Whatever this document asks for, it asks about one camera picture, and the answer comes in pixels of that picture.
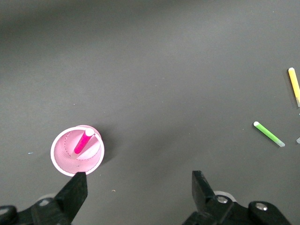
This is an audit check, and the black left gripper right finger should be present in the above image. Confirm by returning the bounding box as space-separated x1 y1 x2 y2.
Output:
187 170 235 225

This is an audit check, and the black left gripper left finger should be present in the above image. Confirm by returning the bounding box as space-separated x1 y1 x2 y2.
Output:
30 172 88 225

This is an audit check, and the pink marker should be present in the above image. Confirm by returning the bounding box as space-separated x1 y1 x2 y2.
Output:
74 127 94 155

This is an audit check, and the translucent pink plastic cup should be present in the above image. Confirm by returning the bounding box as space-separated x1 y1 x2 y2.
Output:
50 125 105 177

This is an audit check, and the green marker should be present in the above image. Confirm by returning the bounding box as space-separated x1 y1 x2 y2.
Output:
253 121 286 148

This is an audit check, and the yellow marker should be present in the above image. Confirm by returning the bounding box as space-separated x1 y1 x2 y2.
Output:
288 67 300 105

